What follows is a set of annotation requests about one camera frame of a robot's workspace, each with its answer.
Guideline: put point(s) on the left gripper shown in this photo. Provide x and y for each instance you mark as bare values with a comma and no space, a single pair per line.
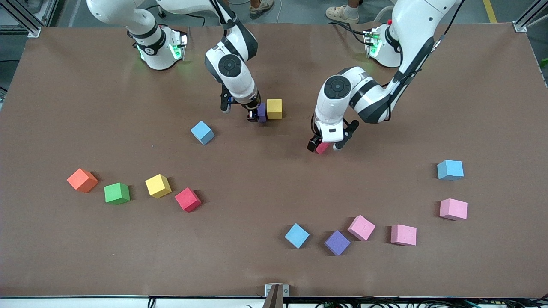
313,144

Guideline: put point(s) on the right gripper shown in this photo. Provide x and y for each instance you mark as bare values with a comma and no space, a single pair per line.
253,108

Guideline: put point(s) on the purple foam block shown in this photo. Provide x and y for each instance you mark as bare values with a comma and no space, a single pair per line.
262,113
337,242

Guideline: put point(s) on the red foam block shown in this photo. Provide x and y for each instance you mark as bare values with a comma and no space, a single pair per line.
188,199
323,148

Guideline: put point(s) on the yellow foam block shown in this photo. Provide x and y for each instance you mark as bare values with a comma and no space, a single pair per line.
274,108
158,185

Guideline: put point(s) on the blue foam block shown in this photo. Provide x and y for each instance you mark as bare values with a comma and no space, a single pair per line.
296,235
202,132
450,170

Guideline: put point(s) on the pink foam block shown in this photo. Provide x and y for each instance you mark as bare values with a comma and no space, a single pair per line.
361,227
403,235
453,209

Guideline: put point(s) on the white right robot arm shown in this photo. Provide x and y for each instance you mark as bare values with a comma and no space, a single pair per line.
239,81

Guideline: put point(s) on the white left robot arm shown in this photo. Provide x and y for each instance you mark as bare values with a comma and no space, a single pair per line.
332,107

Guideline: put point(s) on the brown table cover mat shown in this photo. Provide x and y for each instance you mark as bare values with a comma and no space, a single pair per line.
274,192

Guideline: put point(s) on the person's bare leg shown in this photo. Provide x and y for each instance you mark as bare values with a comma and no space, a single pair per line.
261,6

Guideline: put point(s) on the person's sandalled foot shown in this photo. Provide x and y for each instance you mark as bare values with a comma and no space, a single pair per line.
342,13

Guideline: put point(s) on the green foam block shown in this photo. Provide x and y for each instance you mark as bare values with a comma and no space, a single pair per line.
117,193

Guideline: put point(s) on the orange foam block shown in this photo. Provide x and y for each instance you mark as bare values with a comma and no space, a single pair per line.
82,180

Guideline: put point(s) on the small green item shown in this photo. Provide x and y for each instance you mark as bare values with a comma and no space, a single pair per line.
544,63

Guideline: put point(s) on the metal camera post bracket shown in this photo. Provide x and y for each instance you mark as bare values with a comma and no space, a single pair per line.
276,291

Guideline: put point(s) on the aluminium frame post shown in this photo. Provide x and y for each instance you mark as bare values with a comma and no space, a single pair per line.
30,23
524,23

